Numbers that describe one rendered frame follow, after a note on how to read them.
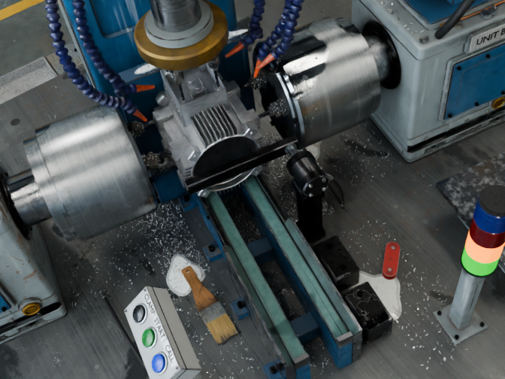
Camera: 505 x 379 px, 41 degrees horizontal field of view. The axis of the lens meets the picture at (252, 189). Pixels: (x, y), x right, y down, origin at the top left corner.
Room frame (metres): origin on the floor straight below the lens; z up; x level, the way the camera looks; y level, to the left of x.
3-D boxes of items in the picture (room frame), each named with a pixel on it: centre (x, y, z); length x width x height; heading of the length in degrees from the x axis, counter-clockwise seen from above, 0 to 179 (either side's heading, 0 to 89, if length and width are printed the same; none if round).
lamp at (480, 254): (0.57, -0.37, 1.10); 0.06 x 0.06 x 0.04
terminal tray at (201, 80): (1.04, 0.09, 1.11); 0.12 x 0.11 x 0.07; 17
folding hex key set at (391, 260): (0.73, -0.27, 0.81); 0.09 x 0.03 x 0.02; 159
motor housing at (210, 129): (1.00, 0.07, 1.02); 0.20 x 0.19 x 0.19; 17
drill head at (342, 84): (1.08, -0.20, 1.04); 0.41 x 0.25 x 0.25; 107
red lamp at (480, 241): (0.57, -0.37, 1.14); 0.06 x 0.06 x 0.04
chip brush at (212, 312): (0.71, 0.14, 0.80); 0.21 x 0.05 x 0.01; 22
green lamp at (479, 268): (0.57, -0.37, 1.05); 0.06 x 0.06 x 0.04
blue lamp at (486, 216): (0.57, -0.37, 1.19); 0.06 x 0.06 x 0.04
